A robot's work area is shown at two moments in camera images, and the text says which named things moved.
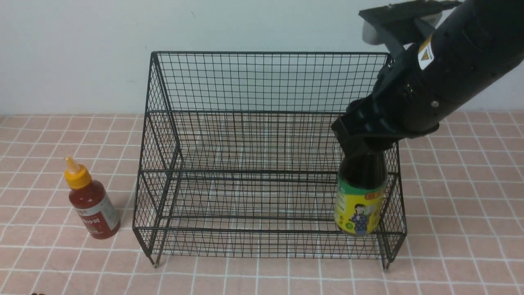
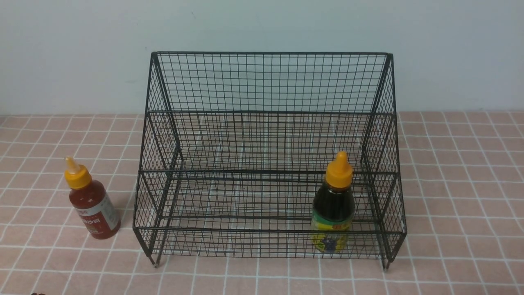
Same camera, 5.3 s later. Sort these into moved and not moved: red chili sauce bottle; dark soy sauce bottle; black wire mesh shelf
Moved: dark soy sauce bottle
Not moved: black wire mesh shelf; red chili sauce bottle
